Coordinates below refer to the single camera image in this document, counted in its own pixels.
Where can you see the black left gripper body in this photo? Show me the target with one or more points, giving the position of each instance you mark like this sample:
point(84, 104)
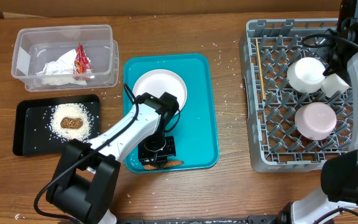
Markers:
point(156, 149)

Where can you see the orange carrot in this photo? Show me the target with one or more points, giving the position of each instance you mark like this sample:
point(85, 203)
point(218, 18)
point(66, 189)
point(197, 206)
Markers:
point(167, 165)

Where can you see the white cup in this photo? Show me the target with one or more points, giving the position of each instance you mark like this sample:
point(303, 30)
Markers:
point(333, 84)

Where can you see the teal plastic tray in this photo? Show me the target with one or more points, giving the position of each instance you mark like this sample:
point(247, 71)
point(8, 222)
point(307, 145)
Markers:
point(195, 136)

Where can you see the white plate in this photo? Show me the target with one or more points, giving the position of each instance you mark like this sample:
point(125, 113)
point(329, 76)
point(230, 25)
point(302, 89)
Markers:
point(157, 82)

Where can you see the pink white bowl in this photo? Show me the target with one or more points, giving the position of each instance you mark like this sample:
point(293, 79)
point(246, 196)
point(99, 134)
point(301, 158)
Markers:
point(315, 121)

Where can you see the wooden chopstick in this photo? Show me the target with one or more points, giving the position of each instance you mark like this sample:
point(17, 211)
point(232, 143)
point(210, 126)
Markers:
point(260, 69)

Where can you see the red silver snack wrapper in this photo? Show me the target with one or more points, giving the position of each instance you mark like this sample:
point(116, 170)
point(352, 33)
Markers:
point(82, 63)

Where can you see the white napkin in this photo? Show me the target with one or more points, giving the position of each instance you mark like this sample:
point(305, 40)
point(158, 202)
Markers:
point(63, 66)

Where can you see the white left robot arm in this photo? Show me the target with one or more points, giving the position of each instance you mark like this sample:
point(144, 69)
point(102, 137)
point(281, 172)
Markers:
point(83, 184)

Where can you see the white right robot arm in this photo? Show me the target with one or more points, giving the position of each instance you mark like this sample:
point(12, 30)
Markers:
point(338, 191)

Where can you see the grey dishwasher rack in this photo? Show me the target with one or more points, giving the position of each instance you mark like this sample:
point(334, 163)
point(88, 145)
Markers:
point(275, 143)

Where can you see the white rice pile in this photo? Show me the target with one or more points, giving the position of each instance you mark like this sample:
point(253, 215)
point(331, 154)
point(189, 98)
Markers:
point(71, 110)

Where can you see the black bin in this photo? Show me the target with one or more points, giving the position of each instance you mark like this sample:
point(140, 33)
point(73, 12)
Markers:
point(31, 134)

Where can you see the clear plastic bin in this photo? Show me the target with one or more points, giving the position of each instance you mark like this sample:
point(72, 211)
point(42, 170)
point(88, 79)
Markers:
point(35, 47)

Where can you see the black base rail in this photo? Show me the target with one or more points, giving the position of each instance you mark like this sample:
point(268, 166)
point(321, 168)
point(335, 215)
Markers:
point(253, 219)

